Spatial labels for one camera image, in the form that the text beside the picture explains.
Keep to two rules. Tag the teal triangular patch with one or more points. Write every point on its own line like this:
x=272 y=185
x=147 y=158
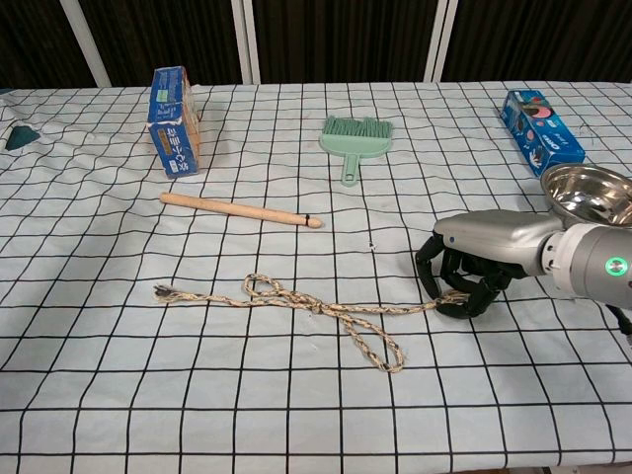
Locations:
x=21 y=137

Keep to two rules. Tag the stainless steel bowl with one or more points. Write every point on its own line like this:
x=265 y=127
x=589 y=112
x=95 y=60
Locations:
x=587 y=192

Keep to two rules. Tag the blue carton with orange side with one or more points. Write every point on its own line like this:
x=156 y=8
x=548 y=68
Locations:
x=173 y=143

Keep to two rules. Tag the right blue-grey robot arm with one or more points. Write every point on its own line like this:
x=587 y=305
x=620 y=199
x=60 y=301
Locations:
x=592 y=261

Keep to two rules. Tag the white partition post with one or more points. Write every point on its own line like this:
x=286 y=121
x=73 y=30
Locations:
x=246 y=39
x=442 y=39
x=86 y=39

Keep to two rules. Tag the blue Oreo cookie box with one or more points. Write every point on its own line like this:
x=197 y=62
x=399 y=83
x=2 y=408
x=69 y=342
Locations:
x=543 y=133

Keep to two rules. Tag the wooden stick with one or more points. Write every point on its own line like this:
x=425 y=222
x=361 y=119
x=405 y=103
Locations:
x=237 y=210

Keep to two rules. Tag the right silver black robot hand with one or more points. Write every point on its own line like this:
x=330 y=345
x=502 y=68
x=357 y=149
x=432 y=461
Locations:
x=494 y=234

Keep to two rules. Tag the dark partition panel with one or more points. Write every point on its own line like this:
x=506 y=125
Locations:
x=345 y=39
x=543 y=39
x=168 y=34
x=34 y=39

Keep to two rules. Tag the checked white tablecloth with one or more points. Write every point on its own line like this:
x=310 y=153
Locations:
x=247 y=395

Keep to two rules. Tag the mint green hand brush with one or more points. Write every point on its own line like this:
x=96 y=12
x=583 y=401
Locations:
x=353 y=143

